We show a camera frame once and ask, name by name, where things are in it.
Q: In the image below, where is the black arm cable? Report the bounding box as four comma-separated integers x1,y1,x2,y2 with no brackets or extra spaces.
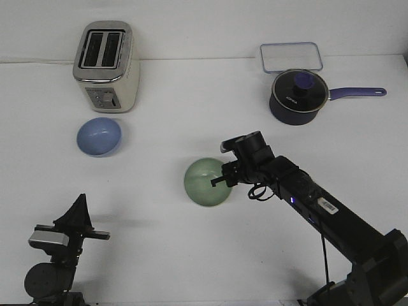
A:
247,182,332,291

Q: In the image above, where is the dark blue saucepan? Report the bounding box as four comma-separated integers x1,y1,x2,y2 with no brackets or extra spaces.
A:
269,87,387,126

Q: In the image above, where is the blue bowl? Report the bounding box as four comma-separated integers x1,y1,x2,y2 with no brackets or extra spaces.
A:
76,117,122,157

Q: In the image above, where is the glass pot lid blue knob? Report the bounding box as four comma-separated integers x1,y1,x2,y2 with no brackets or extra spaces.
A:
272,69,329,113

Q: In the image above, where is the silver two-slot toaster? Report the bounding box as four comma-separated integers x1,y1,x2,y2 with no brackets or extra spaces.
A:
73,20,140,113

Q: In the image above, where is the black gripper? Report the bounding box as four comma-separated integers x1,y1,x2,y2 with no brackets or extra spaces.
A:
33,193,110,259
210,131,275,187

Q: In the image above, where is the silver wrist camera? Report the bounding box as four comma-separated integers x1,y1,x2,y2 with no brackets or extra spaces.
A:
28,230,69,247
220,135,245,154

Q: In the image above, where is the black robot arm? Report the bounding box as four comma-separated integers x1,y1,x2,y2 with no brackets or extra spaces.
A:
24,193,110,305
211,131,407,305

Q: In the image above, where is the green bowl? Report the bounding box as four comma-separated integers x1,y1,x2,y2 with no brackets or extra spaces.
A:
184,157,232,207

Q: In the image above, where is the clear plastic container lid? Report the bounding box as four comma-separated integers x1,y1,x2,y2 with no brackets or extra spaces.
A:
259,42,323,73

